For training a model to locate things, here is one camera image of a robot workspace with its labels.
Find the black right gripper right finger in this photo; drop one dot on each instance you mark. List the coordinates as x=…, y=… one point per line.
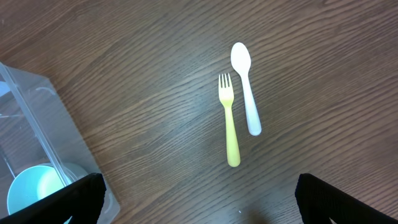
x=322, y=203

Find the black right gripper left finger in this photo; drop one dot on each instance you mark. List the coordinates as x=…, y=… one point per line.
x=79, y=202

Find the teal bowl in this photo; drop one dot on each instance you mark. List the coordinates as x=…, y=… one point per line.
x=31, y=185

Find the clear plastic container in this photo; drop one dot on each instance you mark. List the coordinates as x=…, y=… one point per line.
x=35, y=129

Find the yellow fork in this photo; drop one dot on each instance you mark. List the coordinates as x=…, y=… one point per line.
x=226, y=96

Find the white spoon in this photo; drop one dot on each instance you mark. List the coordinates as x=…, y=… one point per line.
x=241, y=62

